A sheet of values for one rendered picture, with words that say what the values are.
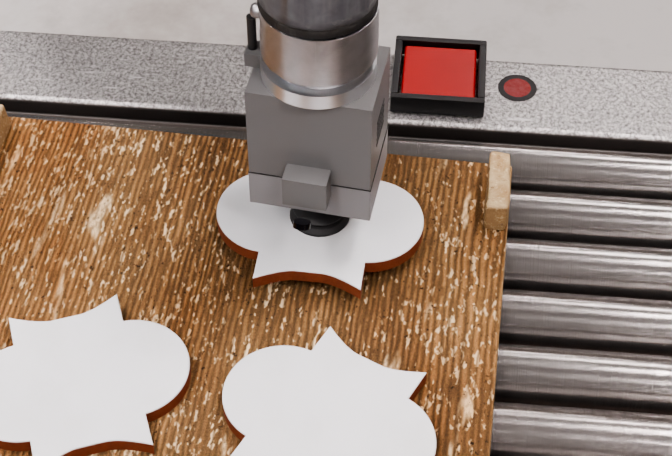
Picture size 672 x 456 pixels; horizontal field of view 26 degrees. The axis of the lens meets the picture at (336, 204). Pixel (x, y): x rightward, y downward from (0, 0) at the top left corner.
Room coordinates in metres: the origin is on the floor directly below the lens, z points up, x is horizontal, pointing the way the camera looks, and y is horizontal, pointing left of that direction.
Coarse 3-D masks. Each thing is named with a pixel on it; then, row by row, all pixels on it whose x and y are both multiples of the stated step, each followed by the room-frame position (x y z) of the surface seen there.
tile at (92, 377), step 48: (48, 336) 0.60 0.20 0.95; (96, 336) 0.60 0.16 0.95; (144, 336) 0.60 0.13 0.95; (0, 384) 0.56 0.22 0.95; (48, 384) 0.56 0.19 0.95; (96, 384) 0.56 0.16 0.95; (144, 384) 0.56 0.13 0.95; (0, 432) 0.52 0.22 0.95; (48, 432) 0.52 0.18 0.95; (96, 432) 0.52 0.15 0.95; (144, 432) 0.52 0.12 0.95
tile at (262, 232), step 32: (224, 192) 0.72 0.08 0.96; (384, 192) 0.72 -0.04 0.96; (224, 224) 0.69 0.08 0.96; (256, 224) 0.69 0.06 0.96; (288, 224) 0.69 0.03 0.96; (352, 224) 0.69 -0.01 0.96; (384, 224) 0.69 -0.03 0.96; (416, 224) 0.69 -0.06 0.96; (256, 256) 0.67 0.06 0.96; (288, 256) 0.66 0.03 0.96; (320, 256) 0.66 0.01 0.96; (352, 256) 0.66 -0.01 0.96; (384, 256) 0.66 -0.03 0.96; (352, 288) 0.63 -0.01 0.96
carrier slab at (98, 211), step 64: (64, 128) 0.81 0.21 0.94; (128, 128) 0.81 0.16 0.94; (0, 192) 0.75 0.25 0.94; (64, 192) 0.75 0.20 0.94; (128, 192) 0.75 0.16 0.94; (192, 192) 0.75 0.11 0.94; (448, 192) 0.75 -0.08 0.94; (0, 256) 0.68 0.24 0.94; (64, 256) 0.68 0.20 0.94; (128, 256) 0.68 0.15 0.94; (192, 256) 0.68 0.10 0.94; (448, 256) 0.68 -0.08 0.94; (0, 320) 0.62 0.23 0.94; (192, 320) 0.62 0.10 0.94; (256, 320) 0.62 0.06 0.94; (320, 320) 0.62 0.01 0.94; (384, 320) 0.62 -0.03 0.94; (448, 320) 0.62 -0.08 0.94; (192, 384) 0.57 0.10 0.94; (448, 384) 0.57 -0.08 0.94; (192, 448) 0.52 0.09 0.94; (448, 448) 0.52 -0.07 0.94
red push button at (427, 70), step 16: (416, 48) 0.92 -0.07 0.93; (432, 48) 0.92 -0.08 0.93; (448, 48) 0.92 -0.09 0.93; (416, 64) 0.90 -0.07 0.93; (432, 64) 0.90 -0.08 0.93; (448, 64) 0.90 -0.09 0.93; (464, 64) 0.90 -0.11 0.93; (416, 80) 0.88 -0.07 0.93; (432, 80) 0.88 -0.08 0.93; (448, 80) 0.88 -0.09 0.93; (464, 80) 0.88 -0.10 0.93; (464, 96) 0.86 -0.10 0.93
